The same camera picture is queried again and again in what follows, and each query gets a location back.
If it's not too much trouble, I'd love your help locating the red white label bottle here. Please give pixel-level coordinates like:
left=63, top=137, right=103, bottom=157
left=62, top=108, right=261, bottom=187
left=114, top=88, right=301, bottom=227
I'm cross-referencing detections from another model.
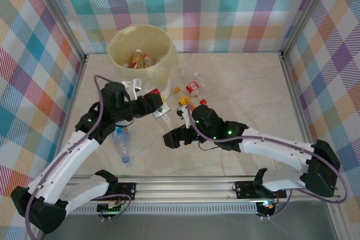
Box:
left=151, top=88, right=177, bottom=130

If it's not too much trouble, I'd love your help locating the yellow orange juice bottle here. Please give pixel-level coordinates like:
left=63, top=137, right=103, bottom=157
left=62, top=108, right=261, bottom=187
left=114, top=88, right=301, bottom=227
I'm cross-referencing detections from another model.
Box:
left=174, top=85, right=196, bottom=111

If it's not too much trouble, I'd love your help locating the clear bottle blue cap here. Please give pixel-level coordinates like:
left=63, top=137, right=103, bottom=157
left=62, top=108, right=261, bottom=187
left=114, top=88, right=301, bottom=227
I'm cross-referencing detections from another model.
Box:
left=111, top=124, right=133, bottom=165

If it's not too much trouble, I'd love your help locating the clear bottle white cap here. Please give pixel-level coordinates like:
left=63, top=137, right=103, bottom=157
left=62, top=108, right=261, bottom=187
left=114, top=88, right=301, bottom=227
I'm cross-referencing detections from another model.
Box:
left=193, top=73, right=219, bottom=95

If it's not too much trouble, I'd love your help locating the red label clear bottle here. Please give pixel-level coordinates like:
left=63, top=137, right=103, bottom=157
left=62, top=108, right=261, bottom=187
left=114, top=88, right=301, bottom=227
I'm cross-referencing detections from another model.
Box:
left=185, top=81, right=201, bottom=96

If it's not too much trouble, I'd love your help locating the clear unlabelled bottle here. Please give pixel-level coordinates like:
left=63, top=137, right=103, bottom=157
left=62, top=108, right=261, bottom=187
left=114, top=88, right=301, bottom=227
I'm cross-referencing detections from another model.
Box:
left=178, top=67, right=191, bottom=82

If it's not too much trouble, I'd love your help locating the red gold tea bottle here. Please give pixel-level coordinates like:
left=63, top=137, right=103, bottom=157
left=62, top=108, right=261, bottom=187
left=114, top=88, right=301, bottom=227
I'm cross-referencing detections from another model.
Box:
left=129, top=49, right=143, bottom=69

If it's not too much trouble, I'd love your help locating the white textured waste bin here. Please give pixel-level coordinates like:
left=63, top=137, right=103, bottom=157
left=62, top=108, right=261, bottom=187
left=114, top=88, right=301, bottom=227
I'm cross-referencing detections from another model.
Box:
left=121, top=70, right=173, bottom=103

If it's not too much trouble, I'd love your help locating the controller circuit board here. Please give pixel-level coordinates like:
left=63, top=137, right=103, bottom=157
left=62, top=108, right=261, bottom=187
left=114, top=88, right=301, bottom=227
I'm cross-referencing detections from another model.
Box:
left=256, top=200, right=278, bottom=215
left=96, top=201, right=125, bottom=214

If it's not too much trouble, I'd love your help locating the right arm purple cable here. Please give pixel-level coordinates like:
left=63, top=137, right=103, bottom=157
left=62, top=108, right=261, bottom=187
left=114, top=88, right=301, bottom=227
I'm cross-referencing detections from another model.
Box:
left=188, top=109, right=351, bottom=220

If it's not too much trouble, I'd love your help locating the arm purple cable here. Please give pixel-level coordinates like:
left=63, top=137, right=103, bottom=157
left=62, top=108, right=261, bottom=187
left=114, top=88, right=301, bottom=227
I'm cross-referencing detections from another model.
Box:
left=24, top=74, right=132, bottom=240
left=188, top=109, right=351, bottom=220

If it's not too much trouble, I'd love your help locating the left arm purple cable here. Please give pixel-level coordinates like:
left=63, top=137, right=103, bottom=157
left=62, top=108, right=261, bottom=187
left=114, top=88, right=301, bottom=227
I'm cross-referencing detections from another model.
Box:
left=24, top=74, right=132, bottom=240

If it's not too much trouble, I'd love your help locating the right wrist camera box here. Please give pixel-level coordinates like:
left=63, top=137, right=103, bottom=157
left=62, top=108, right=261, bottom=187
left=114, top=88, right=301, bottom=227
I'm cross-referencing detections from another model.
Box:
left=175, top=101, right=192, bottom=128

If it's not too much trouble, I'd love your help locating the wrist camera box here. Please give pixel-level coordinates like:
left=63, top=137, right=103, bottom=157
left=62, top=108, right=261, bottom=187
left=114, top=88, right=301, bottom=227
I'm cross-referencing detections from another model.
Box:
left=121, top=78, right=143, bottom=101
left=175, top=101, right=192, bottom=128

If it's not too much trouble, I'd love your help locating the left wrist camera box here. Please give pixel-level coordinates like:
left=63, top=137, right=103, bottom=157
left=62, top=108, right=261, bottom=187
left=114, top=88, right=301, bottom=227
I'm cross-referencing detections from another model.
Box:
left=121, top=78, right=143, bottom=101

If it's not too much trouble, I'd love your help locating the aluminium side rail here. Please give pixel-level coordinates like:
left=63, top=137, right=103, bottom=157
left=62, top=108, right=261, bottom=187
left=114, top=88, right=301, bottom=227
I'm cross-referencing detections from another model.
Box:
left=278, top=51, right=317, bottom=144
left=63, top=53, right=90, bottom=131

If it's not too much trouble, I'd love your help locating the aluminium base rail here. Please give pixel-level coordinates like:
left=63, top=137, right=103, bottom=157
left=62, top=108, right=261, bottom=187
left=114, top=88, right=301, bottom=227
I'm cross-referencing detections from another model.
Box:
left=30, top=176, right=343, bottom=205

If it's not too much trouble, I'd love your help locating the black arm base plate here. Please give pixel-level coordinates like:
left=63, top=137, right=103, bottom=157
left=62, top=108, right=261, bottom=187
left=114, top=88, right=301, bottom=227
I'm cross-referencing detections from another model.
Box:
left=116, top=182, right=137, bottom=202
left=234, top=180, right=287, bottom=200

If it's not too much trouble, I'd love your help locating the grey slotted cable duct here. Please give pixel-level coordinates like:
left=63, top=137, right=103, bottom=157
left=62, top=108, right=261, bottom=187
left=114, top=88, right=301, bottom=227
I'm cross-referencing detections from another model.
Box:
left=44, top=205, right=259, bottom=215

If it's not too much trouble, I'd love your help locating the aluminium frame post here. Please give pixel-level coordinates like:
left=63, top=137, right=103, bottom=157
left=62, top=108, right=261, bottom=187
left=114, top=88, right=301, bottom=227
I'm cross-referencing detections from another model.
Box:
left=29, top=0, right=87, bottom=61
left=280, top=0, right=337, bottom=60

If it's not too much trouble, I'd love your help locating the aluminium frame leg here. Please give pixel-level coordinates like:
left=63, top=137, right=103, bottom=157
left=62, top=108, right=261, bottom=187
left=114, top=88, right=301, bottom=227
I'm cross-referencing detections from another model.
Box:
left=327, top=200, right=351, bottom=240

